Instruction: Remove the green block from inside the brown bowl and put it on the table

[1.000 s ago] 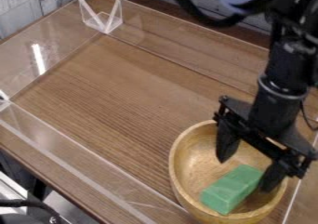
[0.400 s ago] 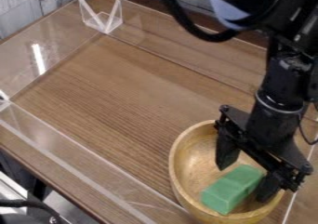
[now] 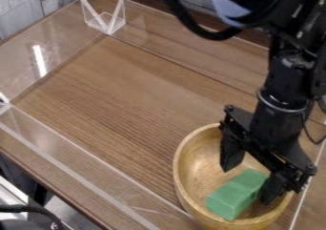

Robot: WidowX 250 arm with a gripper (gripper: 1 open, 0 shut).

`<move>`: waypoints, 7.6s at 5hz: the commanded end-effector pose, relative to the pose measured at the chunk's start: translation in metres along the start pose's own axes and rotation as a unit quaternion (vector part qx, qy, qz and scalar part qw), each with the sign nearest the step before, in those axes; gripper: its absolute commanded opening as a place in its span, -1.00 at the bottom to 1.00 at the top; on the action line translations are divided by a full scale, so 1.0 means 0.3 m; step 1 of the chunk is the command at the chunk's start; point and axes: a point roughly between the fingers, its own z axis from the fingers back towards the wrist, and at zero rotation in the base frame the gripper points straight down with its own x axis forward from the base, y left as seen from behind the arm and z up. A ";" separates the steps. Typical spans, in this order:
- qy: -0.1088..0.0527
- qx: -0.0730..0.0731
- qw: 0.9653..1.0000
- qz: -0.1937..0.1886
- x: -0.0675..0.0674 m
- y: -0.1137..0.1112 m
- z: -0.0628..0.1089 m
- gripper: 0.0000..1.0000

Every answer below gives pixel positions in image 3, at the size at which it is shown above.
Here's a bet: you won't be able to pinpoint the brown wooden bowl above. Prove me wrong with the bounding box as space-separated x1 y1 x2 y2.
174 123 293 230

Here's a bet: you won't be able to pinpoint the black cable at bottom left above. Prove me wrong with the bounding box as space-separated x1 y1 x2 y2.
0 204 66 230

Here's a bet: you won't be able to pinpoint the green rectangular block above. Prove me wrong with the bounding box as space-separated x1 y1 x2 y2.
205 169 268 220

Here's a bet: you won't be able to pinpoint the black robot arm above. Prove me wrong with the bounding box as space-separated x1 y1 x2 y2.
163 0 326 203

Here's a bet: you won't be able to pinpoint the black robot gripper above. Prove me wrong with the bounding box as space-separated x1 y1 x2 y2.
218 90 318 206

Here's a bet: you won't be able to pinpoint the clear acrylic corner bracket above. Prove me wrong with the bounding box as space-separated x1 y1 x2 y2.
81 0 126 35

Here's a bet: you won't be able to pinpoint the clear acrylic wall panels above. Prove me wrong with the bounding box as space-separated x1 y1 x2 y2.
0 0 326 230

